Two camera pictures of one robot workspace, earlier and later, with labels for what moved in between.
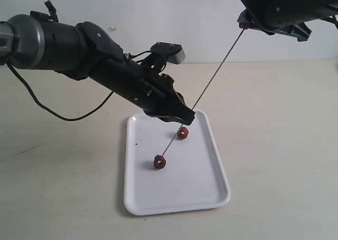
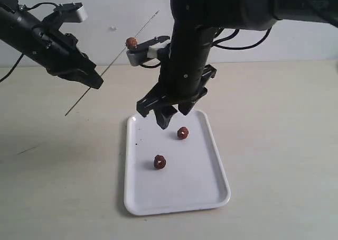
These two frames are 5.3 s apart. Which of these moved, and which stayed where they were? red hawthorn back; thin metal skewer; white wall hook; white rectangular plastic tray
Moved: thin metal skewer
Stayed: white wall hook; red hawthorn back; white rectangular plastic tray
